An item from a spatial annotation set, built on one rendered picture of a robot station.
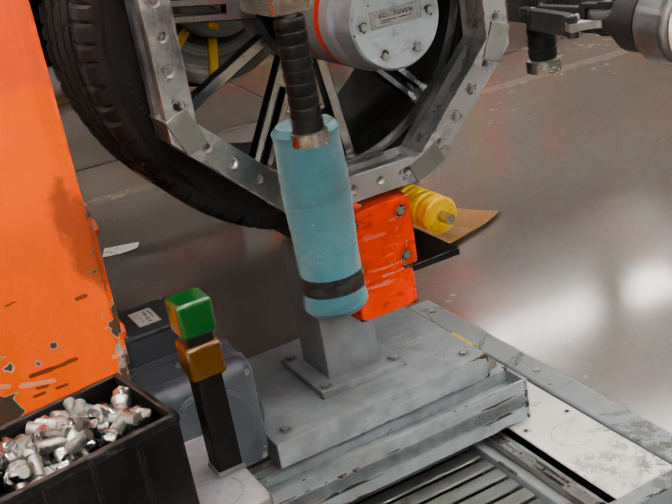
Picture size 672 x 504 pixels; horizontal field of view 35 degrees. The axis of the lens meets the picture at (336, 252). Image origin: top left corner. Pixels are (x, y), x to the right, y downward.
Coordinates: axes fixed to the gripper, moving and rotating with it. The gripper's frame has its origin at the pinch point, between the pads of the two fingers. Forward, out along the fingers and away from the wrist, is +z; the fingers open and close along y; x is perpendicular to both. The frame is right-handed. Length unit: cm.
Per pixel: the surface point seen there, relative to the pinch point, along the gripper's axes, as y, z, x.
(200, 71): -22, 67, -11
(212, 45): -19, 67, -7
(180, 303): -56, -10, -17
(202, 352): -55, -11, -23
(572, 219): 85, 104, -83
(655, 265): 78, 66, -83
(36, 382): -70, 5, -27
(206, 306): -54, -11, -18
